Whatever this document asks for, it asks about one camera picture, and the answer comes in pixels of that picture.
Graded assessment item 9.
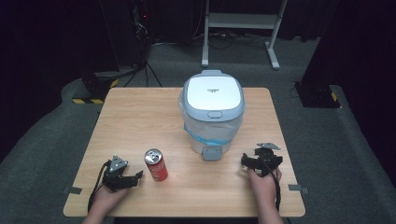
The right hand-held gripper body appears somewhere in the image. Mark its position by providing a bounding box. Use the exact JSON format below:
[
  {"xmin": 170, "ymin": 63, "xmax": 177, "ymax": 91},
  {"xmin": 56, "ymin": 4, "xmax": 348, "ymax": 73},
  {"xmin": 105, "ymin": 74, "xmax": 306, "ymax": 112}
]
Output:
[{"xmin": 252, "ymin": 142, "xmax": 284, "ymax": 178}]

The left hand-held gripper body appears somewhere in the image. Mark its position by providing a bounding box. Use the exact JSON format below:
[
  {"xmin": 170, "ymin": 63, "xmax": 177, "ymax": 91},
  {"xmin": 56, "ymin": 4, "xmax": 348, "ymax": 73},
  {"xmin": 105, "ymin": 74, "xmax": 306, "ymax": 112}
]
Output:
[{"xmin": 102, "ymin": 154, "xmax": 133, "ymax": 192}]

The red soda can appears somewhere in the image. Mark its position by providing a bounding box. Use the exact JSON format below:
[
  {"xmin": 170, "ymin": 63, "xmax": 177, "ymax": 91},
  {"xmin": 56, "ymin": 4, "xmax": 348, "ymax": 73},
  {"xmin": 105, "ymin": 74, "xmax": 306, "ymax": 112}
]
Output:
[{"xmin": 143, "ymin": 147, "xmax": 169, "ymax": 183}]

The white pedal trash bin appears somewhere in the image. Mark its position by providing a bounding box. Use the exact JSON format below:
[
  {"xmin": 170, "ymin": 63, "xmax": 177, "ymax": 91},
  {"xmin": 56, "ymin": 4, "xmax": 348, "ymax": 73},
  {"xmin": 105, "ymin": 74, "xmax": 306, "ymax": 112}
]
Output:
[{"xmin": 177, "ymin": 69, "xmax": 247, "ymax": 162}]

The person's left hand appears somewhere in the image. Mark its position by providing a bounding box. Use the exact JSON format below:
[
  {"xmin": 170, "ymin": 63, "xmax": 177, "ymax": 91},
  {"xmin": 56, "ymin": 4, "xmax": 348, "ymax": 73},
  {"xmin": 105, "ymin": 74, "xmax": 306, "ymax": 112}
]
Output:
[{"xmin": 92, "ymin": 182, "xmax": 133, "ymax": 215}]

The person's right hand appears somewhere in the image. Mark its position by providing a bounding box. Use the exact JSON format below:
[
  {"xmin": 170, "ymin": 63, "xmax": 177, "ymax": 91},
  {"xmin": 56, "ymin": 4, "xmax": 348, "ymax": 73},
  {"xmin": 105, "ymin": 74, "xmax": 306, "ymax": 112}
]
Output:
[{"xmin": 247, "ymin": 167, "xmax": 283, "ymax": 206}]

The grey table clamp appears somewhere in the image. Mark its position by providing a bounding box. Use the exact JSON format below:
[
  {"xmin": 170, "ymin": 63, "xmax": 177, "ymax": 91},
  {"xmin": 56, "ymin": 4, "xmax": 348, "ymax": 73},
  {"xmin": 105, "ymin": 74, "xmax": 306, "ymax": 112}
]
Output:
[
  {"xmin": 288, "ymin": 183, "xmax": 310, "ymax": 196},
  {"xmin": 63, "ymin": 186, "xmax": 83, "ymax": 196}
]

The black base with yellow stripes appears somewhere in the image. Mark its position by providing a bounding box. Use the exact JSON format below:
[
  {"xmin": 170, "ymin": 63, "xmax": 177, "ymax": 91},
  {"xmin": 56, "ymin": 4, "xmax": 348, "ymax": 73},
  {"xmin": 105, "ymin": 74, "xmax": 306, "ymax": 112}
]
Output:
[
  {"xmin": 72, "ymin": 69, "xmax": 120, "ymax": 105},
  {"xmin": 293, "ymin": 80, "xmax": 343, "ymax": 109}
]

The black tripod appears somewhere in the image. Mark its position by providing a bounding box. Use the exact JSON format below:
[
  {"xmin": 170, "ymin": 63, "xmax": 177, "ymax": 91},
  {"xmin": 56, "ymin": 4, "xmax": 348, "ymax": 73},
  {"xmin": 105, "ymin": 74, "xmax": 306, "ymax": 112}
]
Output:
[{"xmin": 123, "ymin": 46, "xmax": 163, "ymax": 89}]

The white metal stand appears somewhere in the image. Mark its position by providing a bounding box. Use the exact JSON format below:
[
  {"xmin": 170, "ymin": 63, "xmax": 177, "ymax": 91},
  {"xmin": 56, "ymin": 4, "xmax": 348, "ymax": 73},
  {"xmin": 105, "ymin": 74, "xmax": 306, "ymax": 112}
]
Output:
[{"xmin": 201, "ymin": 0, "xmax": 290, "ymax": 71}]

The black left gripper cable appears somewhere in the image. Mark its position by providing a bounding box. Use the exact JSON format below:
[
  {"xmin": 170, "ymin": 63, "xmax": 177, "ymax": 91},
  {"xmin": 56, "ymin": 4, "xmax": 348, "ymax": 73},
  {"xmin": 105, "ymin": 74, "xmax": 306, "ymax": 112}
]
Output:
[{"xmin": 87, "ymin": 159, "xmax": 112, "ymax": 214}]

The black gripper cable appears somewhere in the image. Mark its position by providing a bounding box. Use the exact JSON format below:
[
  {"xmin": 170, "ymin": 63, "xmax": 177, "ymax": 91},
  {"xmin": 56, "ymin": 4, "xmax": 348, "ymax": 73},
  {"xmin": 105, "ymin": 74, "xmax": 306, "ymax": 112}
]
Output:
[
  {"xmin": 87, "ymin": 159, "xmax": 112, "ymax": 214},
  {"xmin": 262, "ymin": 157, "xmax": 282, "ymax": 212}
]

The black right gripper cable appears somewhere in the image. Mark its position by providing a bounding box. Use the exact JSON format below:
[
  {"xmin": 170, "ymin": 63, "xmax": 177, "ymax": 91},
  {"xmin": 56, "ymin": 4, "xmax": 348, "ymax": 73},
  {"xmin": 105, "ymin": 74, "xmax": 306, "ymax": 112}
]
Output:
[{"xmin": 262, "ymin": 157, "xmax": 282, "ymax": 212}]

